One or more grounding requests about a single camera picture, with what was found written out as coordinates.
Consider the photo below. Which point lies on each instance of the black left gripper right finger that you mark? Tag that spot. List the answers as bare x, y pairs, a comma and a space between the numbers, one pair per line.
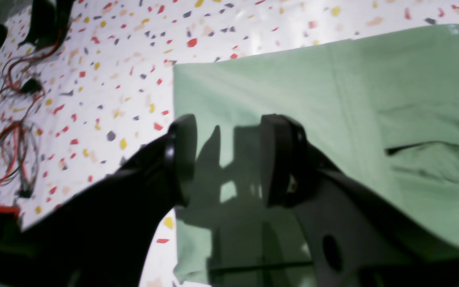
355, 237

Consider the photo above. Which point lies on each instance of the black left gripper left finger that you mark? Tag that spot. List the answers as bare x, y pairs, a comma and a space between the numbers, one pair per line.
101, 236

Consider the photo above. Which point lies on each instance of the light green T-shirt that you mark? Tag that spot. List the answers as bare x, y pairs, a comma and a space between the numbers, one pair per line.
384, 108

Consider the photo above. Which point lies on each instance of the black curved shell piece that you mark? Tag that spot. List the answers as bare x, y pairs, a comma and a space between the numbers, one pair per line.
49, 23

